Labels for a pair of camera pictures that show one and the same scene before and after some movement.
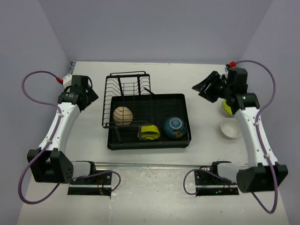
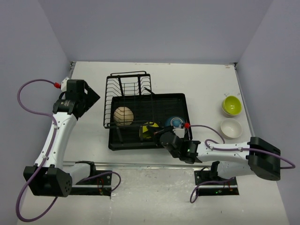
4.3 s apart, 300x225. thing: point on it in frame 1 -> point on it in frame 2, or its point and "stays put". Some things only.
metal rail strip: x=103 y=166 stays put
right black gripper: x=213 y=78 -> x=170 y=129
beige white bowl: x=230 y=128 stays put
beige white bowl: x=227 y=114 stays put
